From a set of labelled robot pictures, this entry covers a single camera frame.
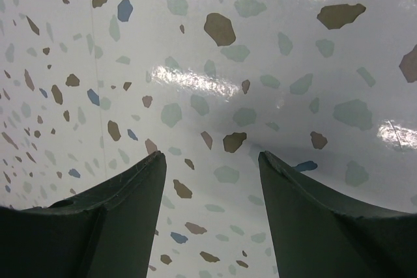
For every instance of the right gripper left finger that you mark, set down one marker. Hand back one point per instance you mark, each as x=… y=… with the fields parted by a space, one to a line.
x=105 y=231

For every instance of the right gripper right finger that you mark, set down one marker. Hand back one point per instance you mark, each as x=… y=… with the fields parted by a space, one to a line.
x=319 y=232

